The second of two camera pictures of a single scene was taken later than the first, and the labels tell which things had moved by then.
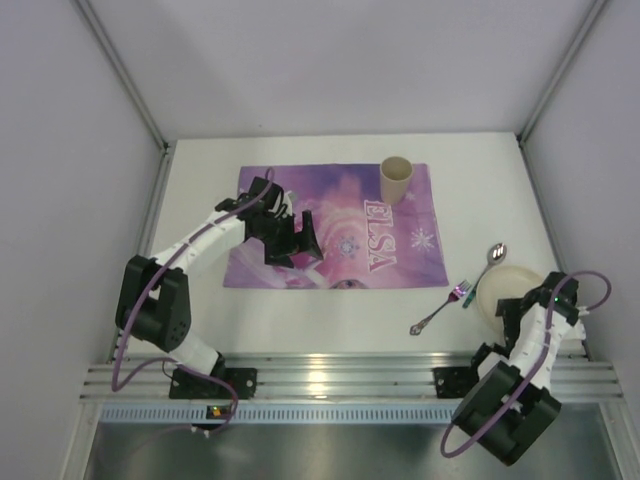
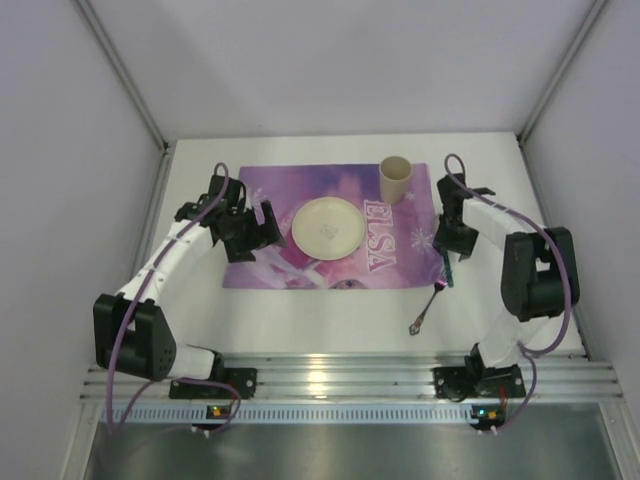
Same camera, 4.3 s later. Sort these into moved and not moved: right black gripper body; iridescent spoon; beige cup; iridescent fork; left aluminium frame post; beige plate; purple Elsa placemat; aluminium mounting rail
Moved: iridescent spoon; right black gripper body; beige plate; iridescent fork
Not moved: beige cup; purple Elsa placemat; left aluminium frame post; aluminium mounting rail
